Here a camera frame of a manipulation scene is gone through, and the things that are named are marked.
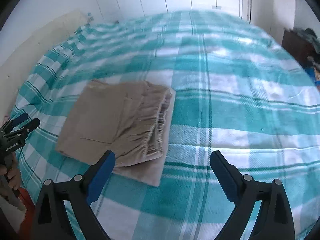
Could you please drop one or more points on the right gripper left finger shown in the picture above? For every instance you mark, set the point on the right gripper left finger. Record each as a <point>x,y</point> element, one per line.
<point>51,220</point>

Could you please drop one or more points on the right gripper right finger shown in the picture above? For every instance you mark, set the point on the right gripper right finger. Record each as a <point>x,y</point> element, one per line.
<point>274,220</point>

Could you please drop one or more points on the khaki beige pants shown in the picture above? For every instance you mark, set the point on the khaki beige pants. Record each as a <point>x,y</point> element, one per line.
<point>131,119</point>

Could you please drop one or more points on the person left hand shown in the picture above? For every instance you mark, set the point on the person left hand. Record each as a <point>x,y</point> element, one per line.
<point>14,174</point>

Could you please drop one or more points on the red patterned rug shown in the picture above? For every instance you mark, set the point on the red patterned rug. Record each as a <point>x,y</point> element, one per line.
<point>25,228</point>

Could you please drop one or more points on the cream padded headboard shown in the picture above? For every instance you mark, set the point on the cream padded headboard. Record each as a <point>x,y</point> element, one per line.
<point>15,70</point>

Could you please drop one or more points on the teal white plaid bed cover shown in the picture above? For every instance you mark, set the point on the teal white plaid bed cover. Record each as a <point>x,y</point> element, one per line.
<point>237,91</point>

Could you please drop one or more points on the dark wooden nightstand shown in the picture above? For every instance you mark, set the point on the dark wooden nightstand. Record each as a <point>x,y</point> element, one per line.
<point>299,48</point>

